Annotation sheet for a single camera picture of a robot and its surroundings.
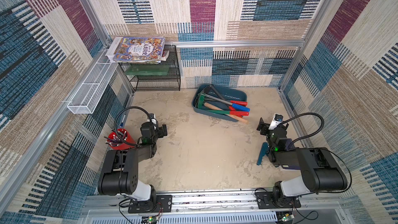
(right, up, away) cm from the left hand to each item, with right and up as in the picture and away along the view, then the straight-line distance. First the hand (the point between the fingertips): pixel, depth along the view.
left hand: (156, 124), depth 95 cm
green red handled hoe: (+27, +11, +13) cm, 32 cm away
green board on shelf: (-7, +34, +5) cm, 35 cm away
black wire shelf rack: (+3, +29, +24) cm, 38 cm away
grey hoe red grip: (+55, +13, +7) cm, 57 cm away
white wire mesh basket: (-25, +17, -22) cm, 37 cm away
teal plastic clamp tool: (+61, -15, -6) cm, 63 cm away
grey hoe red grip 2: (+34, +24, +17) cm, 45 cm away
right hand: (+67, +2, -3) cm, 67 cm away
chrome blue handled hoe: (+47, +11, +2) cm, 49 cm away
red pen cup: (-17, -6, -15) cm, 24 cm away
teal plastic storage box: (+47, +21, +21) cm, 55 cm away
